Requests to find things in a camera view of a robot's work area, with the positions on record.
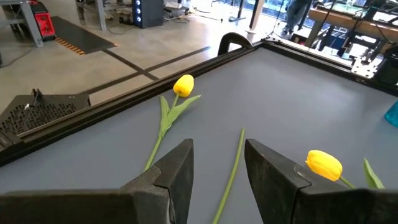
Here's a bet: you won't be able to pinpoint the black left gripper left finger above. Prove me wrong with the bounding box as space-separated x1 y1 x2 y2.
0 138 195 224

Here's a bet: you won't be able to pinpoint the standing person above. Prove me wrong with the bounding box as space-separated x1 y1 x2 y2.
281 0 313 35

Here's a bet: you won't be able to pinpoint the black table frame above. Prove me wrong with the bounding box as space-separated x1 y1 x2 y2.
0 39 398 167

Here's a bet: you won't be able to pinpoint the computer tower blue lights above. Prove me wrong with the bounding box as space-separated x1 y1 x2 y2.
132 0 165 29

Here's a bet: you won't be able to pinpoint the silver perforated base plate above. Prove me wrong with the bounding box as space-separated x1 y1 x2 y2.
351 55 379 79

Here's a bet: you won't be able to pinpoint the black perforated computer tower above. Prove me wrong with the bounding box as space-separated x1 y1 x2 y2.
0 88 91 153

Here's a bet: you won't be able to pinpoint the black orange-striped floor mat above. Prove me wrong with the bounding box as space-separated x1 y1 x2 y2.
51 16 119 56

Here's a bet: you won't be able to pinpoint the teal glass vase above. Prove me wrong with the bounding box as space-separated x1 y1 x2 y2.
384 100 398 128

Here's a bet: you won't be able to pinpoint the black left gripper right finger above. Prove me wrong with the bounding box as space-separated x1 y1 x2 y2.
244 138 398 224

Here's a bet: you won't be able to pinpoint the wooden workbench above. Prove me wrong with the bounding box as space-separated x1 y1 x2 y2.
304 6 398 47

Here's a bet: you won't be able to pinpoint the yellow artificial tulip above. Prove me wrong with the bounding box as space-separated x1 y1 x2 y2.
143 73 201 172
305 149 386 190

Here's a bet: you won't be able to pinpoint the grey metal table leg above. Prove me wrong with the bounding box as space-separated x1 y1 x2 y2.
95 0 107 31
0 0 44 48

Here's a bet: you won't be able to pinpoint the red tool cart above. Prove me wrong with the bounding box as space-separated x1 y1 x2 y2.
27 0 57 42

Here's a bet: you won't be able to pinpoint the black arched cable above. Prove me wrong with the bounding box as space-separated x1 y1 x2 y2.
216 32 253 57

